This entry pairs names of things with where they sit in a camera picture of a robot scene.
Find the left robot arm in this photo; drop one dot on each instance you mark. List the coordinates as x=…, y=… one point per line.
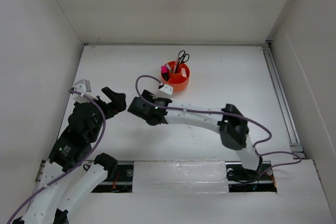
x=52, y=202

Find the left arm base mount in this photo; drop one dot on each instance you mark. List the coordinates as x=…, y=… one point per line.
x=119, y=181

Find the orange round divided container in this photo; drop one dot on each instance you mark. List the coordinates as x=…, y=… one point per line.
x=177, y=81

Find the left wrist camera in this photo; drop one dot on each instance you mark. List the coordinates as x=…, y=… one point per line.
x=81, y=86

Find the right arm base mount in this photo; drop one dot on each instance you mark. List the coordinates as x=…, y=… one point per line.
x=241, y=180

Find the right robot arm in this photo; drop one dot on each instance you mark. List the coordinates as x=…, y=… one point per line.
x=227, y=122

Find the black gel pen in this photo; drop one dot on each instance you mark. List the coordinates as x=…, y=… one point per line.
x=178, y=65

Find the black handled scissors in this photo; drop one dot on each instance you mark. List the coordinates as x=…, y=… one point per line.
x=184, y=56

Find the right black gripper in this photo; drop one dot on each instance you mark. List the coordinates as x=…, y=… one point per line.
x=149, y=96

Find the red clear pen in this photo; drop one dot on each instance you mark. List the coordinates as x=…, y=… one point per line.
x=176, y=65

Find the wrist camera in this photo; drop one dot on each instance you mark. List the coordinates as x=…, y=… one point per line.
x=164, y=90
x=81, y=86

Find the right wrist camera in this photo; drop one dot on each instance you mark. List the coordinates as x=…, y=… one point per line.
x=164, y=90

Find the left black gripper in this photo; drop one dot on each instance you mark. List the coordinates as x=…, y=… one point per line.
x=117, y=104

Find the aluminium rail right side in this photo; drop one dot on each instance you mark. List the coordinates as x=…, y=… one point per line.
x=294, y=140

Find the pink capped black highlighter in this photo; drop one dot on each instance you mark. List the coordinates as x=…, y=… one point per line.
x=165, y=72

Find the pink white eraser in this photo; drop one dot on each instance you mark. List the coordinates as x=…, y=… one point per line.
x=184, y=73

